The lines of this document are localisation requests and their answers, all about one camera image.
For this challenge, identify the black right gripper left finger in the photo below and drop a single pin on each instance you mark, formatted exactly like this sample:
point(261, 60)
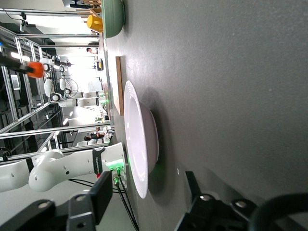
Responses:
point(102, 192)

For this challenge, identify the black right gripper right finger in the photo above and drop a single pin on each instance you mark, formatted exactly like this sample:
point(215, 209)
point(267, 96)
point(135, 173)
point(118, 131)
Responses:
point(204, 211)

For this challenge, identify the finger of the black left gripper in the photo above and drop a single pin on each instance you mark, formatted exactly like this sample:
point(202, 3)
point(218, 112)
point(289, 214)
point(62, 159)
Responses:
point(16, 64)

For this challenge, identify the orange fruit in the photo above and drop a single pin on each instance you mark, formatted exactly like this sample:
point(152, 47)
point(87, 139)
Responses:
point(37, 69)

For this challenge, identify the white round plate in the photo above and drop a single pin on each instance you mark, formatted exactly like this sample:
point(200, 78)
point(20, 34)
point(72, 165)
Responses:
point(134, 134)

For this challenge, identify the white lab robot arm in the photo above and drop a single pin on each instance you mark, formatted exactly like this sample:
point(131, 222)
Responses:
point(48, 87)

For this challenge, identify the seated person dark shirt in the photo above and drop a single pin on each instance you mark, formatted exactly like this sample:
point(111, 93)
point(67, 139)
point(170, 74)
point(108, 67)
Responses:
point(92, 137)

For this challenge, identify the person in white shirt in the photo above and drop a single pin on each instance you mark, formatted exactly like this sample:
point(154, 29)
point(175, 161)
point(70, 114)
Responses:
point(91, 50)

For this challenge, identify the yellow cup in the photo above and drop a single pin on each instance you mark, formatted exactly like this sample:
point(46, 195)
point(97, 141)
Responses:
point(95, 23)

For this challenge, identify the wooden peg drying rack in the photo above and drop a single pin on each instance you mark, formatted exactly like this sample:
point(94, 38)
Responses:
point(95, 10)

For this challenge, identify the wooden cutting board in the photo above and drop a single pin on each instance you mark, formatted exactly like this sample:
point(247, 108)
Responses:
point(119, 91)

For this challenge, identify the pale green bowl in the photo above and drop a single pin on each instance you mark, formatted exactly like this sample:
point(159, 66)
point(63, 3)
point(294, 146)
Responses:
point(113, 19)

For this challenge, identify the aluminium frame structure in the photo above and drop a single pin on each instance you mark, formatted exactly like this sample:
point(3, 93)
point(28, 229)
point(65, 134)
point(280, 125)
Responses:
point(48, 131)

